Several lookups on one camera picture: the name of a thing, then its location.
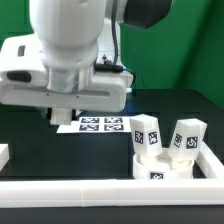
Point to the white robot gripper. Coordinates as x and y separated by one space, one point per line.
26 80

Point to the white round stool seat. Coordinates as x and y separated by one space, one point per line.
161 169

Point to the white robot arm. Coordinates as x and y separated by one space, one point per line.
56 65

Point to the white marker paper sheet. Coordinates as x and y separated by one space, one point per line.
109 124

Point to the white U-shaped fence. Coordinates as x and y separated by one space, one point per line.
91 193

